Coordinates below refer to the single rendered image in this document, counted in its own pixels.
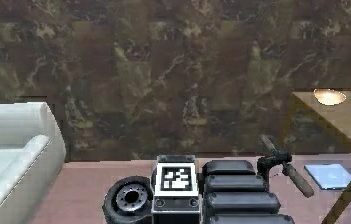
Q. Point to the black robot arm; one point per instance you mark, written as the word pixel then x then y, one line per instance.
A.
pixel 229 193

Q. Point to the white sofa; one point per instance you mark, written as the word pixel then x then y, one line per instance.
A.
pixel 13 156

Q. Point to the pale blue flat book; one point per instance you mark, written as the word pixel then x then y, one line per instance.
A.
pixel 329 176

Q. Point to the brown wooden table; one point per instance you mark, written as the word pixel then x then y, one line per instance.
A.
pixel 343 116

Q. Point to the pale round bowl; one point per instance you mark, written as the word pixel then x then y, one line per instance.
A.
pixel 329 97

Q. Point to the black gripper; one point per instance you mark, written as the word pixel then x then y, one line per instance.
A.
pixel 129 200

